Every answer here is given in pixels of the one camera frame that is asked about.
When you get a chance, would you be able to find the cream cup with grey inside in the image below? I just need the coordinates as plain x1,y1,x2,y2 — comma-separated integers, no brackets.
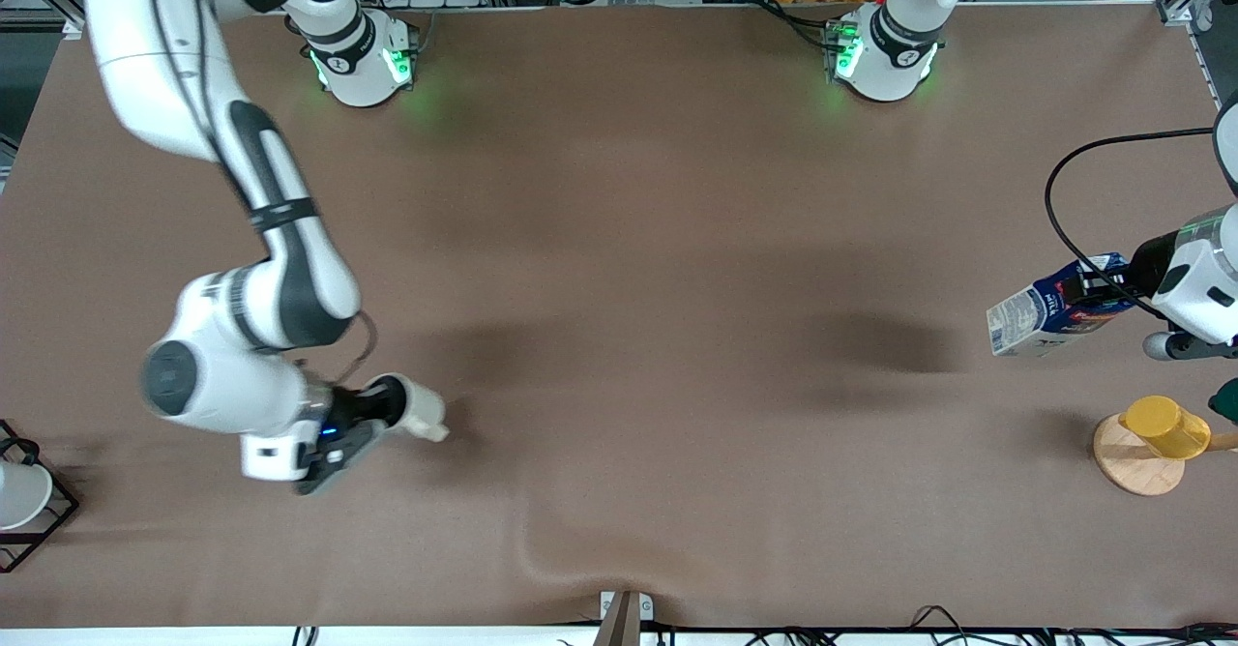
399,375,452,444

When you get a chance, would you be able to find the blue and white milk carton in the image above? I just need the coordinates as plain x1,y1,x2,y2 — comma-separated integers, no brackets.
987,252,1138,359

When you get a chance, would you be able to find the yellow cup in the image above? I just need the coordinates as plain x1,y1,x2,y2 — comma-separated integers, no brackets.
1119,395,1213,460

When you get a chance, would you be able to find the white cup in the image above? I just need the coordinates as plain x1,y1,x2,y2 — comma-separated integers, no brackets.
0,460,54,531

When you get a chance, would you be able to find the wooden mug stand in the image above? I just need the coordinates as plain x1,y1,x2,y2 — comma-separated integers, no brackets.
1093,412,1238,498

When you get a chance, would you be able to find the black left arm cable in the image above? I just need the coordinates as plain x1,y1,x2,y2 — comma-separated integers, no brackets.
1044,128,1216,324

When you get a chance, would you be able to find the black wire rack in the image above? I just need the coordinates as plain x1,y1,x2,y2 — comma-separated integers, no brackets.
0,419,81,574

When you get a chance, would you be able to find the metal table bracket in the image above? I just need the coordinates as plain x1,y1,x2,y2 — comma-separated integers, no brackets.
592,590,655,646

